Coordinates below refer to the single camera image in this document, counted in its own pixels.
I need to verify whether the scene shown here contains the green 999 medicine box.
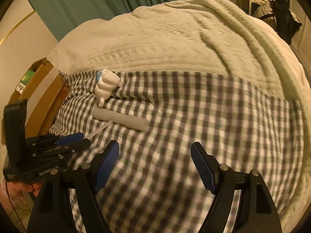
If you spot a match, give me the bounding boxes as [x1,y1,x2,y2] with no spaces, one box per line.
[15,70,35,94]

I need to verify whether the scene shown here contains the left hand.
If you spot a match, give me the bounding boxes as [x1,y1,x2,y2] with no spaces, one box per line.
[5,180,44,199]

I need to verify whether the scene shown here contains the brown cardboard box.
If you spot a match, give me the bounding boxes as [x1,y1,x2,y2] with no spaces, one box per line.
[8,58,70,138]

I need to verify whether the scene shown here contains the grey checked bed sheet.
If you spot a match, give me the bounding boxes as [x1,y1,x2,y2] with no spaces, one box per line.
[48,70,307,233]

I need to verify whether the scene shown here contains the white louvred wardrobe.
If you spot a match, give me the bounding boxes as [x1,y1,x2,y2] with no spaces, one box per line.
[289,0,310,73]

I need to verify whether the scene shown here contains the white knitted blanket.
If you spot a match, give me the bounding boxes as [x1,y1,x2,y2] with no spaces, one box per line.
[48,0,310,232]

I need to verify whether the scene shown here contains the black clothes on chair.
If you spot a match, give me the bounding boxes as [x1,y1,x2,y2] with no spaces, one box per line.
[270,0,302,45]

